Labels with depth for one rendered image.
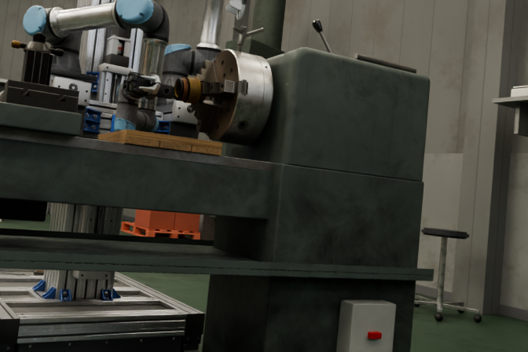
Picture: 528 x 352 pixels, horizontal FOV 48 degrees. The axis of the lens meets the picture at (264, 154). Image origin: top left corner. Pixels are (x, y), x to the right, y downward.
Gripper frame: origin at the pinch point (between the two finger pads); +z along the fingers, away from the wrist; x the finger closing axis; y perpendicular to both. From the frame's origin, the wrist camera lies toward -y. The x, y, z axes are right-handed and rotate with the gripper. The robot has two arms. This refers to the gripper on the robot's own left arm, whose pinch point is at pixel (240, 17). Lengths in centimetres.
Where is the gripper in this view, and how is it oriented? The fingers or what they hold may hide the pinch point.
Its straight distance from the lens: 222.2
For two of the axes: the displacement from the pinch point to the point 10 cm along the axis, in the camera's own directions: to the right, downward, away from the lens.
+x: 4.8, -2.6, -8.4
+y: -8.8, -1.2, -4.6
